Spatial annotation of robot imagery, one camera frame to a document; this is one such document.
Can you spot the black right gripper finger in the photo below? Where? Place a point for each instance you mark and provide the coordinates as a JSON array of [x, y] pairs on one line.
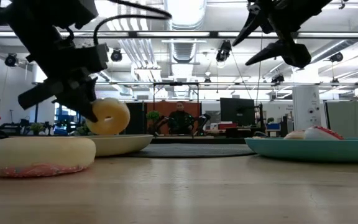
[[255, 25], [275, 51]]

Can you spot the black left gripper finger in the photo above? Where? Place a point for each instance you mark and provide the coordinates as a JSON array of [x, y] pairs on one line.
[[89, 90], [76, 102]]

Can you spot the large golden donut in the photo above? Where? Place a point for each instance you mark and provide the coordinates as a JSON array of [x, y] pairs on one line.
[[120, 118]]

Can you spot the pink frosted sprinkled donut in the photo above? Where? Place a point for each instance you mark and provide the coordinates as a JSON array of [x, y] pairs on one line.
[[39, 155]]

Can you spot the small golden donut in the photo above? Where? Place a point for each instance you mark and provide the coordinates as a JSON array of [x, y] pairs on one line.
[[294, 135]]

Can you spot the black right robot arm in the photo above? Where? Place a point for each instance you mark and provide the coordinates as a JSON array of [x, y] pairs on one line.
[[312, 6]]

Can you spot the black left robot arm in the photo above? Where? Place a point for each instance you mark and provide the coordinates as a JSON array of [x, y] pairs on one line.
[[42, 12]]

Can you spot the black background robot arm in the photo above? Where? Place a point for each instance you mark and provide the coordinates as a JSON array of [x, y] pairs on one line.
[[202, 123], [163, 124]]

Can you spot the green leafy vegetable toy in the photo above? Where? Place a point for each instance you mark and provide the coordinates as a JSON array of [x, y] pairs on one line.
[[81, 130]]

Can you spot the black ceiling spotlight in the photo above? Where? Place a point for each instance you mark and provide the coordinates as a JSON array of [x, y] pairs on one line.
[[224, 51], [336, 57], [11, 60], [116, 56]]

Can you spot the small potted plant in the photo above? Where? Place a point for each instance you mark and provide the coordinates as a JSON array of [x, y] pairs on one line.
[[36, 127]]

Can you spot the white round column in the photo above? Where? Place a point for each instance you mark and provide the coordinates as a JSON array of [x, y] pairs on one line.
[[303, 105]]

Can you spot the cream plate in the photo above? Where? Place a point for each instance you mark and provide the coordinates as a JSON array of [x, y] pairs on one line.
[[120, 144]]

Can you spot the small round topiary plant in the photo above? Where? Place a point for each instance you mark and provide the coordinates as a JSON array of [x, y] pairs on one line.
[[153, 115]]

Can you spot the black monitor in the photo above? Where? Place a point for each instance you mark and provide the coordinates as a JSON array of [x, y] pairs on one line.
[[238, 109]]

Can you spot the person in dark clothes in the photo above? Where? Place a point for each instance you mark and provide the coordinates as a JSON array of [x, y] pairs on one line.
[[160, 107]]

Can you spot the blue box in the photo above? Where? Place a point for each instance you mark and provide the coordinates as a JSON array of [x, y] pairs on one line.
[[273, 127]]

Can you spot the grey partition panels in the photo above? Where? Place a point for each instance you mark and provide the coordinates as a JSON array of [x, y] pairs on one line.
[[353, 118]]

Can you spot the red box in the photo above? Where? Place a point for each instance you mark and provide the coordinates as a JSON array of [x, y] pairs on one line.
[[227, 126]]

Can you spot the teal plate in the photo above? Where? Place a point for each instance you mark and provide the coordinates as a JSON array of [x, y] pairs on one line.
[[306, 151]]

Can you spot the grey round woven placemat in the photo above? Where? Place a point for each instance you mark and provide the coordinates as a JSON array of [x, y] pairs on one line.
[[191, 151]]

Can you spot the silver air duct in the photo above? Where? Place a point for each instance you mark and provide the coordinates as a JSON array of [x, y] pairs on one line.
[[183, 49]]

